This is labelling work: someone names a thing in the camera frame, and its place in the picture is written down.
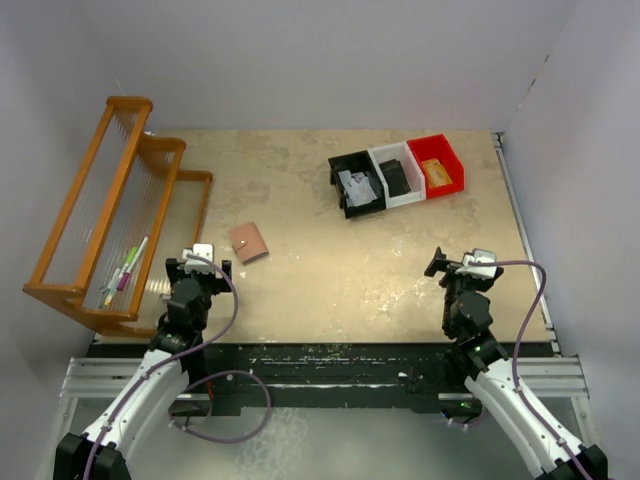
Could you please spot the black metal base frame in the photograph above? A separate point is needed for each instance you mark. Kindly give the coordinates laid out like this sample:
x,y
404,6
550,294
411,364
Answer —
x,y
412,376

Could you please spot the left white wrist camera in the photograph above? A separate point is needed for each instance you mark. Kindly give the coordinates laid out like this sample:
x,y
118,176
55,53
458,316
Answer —
x,y
198,258

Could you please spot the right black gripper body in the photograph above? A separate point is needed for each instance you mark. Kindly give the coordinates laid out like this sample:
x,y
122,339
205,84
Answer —
x,y
451,270

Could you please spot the white plastic bin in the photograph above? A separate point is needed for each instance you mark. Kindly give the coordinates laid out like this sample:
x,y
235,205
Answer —
x,y
415,177

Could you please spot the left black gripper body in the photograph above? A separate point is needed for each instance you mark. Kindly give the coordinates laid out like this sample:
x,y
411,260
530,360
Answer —
x,y
174,270

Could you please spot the red plastic bin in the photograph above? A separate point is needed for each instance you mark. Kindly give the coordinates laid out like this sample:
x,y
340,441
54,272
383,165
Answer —
x,y
437,146

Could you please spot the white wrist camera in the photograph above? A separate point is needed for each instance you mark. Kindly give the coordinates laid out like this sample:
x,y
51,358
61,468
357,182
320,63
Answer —
x,y
198,258
479,264

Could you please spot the green capped marker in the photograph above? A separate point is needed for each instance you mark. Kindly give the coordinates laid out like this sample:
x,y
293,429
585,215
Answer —
x,y
137,253

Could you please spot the orange wooden rack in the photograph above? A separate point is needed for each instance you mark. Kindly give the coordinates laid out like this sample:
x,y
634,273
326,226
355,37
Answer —
x,y
120,193

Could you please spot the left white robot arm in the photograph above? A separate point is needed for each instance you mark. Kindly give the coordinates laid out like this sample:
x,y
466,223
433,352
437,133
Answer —
x,y
174,357

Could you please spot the black cards in white bin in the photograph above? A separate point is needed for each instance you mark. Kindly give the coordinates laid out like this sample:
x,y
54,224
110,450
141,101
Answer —
x,y
395,178

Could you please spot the orange card in red bin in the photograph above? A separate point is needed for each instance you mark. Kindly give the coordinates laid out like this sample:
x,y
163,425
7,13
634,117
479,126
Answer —
x,y
436,173

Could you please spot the aluminium rail frame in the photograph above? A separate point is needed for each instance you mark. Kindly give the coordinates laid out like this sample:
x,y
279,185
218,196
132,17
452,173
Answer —
x,y
559,376

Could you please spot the pink leather card holder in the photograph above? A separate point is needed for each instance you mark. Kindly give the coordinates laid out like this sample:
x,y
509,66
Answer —
x,y
247,242

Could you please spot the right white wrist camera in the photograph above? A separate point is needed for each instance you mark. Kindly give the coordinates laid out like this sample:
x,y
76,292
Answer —
x,y
479,264

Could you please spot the yellow tipped marker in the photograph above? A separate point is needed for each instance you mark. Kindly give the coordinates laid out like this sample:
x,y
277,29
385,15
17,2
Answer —
x,y
107,294

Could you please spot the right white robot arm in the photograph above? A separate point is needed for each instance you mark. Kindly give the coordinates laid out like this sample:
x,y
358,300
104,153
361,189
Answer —
x,y
491,375

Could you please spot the grey cards in black bin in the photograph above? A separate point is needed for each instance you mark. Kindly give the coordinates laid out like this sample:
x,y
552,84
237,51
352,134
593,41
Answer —
x,y
357,187

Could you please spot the black plastic bin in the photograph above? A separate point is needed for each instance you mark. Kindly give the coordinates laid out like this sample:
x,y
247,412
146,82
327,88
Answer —
x,y
356,162

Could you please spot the pink capped marker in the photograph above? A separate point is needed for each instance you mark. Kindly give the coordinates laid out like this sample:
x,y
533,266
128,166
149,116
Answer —
x,y
123,273

